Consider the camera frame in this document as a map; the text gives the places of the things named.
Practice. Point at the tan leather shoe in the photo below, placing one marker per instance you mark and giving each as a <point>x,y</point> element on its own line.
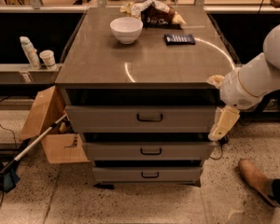
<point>253,176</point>

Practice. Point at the grey top drawer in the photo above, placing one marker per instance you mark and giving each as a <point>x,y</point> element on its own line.
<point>141,119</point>

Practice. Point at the grey middle drawer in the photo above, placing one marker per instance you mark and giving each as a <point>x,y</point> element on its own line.
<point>140,151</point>

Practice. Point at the grey bottom drawer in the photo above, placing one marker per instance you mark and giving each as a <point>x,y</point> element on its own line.
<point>180,174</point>

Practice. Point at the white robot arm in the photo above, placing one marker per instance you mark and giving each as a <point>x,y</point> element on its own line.
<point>269,61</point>

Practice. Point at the dark blue snack bar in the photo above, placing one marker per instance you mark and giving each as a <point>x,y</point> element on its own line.
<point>175,39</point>

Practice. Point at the grey side shelf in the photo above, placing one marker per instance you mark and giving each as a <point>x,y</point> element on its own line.
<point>23,73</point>

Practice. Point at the open cardboard box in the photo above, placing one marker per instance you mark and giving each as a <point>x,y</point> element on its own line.
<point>46,109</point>

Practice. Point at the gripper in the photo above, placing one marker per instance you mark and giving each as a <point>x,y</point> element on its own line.
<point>234,89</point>

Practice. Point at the grey drawer cabinet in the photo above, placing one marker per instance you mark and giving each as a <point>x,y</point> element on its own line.
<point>99,70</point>

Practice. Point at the white spray bottle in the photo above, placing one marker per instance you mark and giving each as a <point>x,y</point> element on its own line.
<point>30,52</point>

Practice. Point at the silver black pole tool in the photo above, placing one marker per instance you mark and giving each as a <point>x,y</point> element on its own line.
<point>9,163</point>

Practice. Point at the grey drawer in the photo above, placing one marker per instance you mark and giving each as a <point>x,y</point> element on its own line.
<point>140,151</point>
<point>180,174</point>
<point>141,119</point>

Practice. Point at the white ceramic bowl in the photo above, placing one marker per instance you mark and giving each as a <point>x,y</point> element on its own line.
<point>126,29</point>

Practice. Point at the brown chip bag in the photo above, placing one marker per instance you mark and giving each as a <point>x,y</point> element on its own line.
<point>152,12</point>

